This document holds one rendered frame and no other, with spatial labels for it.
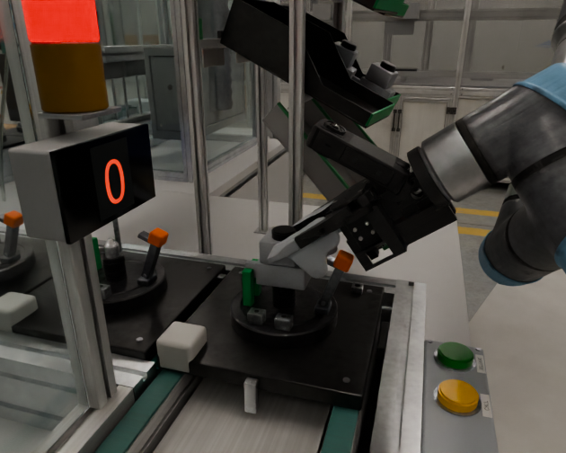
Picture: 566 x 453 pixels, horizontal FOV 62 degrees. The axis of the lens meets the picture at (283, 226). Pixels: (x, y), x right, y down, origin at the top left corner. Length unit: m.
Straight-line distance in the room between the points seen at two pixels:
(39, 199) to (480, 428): 0.44
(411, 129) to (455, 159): 4.16
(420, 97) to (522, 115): 4.11
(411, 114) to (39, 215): 4.36
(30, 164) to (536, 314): 0.83
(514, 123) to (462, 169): 0.06
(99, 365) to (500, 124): 0.45
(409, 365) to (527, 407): 0.21
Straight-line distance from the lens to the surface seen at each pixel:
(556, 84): 0.50
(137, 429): 0.54
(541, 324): 0.93
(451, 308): 0.91
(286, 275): 0.58
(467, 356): 0.60
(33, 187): 0.39
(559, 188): 0.48
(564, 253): 0.48
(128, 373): 0.60
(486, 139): 0.49
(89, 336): 0.50
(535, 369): 0.82
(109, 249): 0.70
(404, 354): 0.62
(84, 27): 0.40
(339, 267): 0.57
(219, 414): 0.58
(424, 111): 4.62
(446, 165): 0.49
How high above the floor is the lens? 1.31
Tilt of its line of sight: 22 degrees down
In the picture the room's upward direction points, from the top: straight up
